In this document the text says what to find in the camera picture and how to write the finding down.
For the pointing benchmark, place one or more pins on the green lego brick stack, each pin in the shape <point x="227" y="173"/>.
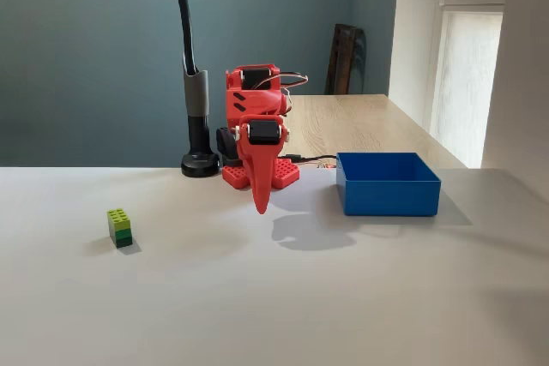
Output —
<point x="119" y="226"/>

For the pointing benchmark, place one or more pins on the red robot arm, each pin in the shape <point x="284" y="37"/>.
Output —
<point x="257" y="100"/>

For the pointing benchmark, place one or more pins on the blue plastic bin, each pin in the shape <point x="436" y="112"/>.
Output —
<point x="388" y="196"/>

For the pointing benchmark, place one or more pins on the black table clamp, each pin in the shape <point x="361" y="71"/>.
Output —
<point x="224" y="143"/>

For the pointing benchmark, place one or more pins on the black gooseneck stand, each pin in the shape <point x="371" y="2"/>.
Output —
<point x="199" y="164"/>

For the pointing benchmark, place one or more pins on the grey sleeve on stand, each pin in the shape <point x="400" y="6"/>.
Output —
<point x="196" y="94"/>

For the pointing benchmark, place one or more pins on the dark wooden chair back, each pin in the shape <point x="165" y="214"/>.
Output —
<point x="345" y="61"/>

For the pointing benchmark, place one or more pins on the white window blind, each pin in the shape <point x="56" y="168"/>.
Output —
<point x="465" y="83"/>

